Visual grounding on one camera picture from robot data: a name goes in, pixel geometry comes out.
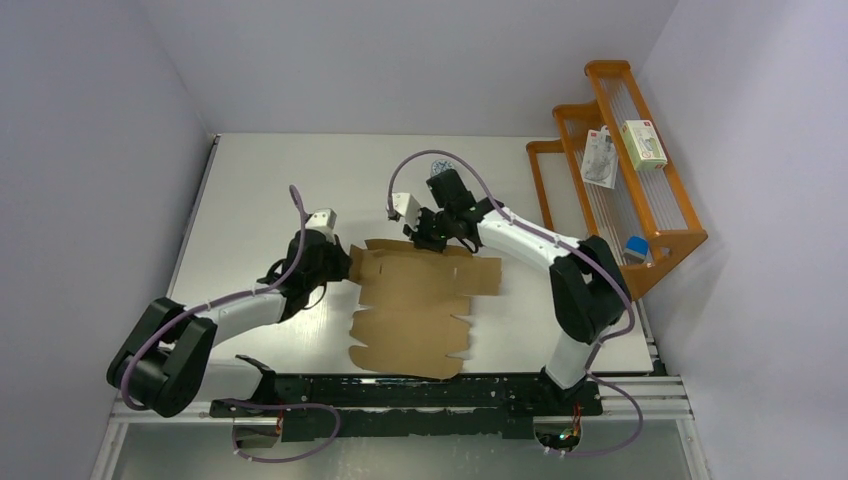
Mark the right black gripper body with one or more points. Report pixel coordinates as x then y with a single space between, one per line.
435 223

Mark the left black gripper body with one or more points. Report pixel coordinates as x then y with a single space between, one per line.
315 276

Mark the brown cardboard box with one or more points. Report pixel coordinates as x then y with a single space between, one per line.
413 306

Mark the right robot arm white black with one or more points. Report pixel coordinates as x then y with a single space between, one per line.
588 291

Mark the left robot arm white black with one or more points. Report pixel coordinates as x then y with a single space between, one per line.
165 361

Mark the small blue white box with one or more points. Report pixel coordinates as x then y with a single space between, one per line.
636 250

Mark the white green product box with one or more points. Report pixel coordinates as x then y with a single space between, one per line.
643 145

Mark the blue white round tin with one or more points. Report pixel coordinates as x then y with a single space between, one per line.
441 165

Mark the white blister package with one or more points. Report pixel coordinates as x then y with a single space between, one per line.
599 165

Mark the orange wooden rack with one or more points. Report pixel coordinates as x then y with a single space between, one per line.
651 204

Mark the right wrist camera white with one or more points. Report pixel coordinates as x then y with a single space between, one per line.
404 207

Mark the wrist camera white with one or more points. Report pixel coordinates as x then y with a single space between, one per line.
322 220
404 207

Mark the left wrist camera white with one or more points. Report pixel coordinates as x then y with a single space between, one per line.
322 220

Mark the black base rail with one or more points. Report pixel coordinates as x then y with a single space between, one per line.
309 407

